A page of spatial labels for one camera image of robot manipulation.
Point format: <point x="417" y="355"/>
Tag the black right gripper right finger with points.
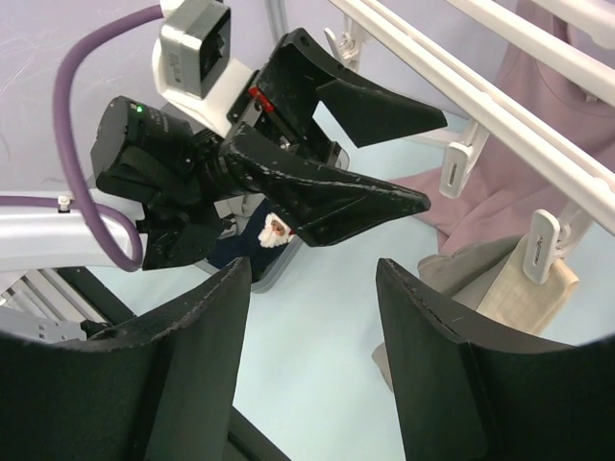
<point x="469" y="388"/>

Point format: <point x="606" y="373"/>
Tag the beige sock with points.
<point x="488" y="277"/>

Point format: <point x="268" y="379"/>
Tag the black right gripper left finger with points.
<point x="158" y="387"/>

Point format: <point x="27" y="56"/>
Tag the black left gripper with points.
<point x="275" y="148"/>

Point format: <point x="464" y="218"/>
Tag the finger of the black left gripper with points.
<point x="372" y="115"/>

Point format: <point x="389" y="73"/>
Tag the white clip drying hanger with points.
<point x="584" y="180"/>

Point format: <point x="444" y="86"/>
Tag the grey plastic bin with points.
<point x="275" y="270"/>

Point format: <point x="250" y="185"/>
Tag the navy santa sock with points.
<point x="262" y="241"/>

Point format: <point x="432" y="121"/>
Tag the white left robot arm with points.
<point x="85" y="225"/>

